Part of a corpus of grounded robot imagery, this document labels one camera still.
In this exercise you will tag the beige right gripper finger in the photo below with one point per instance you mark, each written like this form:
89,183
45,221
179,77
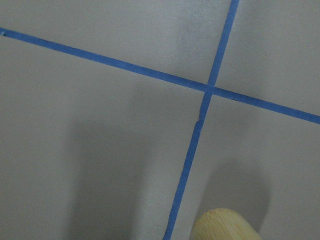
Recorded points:
222,224

